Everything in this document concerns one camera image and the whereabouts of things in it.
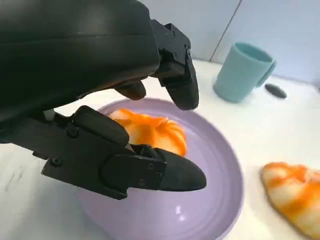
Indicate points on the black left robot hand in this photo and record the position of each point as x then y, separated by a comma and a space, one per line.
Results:
70, 57

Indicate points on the orange and white bread roll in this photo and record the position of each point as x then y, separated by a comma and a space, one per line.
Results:
295, 190
160, 132

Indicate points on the pale green mug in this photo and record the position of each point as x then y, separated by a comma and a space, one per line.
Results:
240, 72

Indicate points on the lilac plate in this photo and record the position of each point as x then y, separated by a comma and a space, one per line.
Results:
200, 200

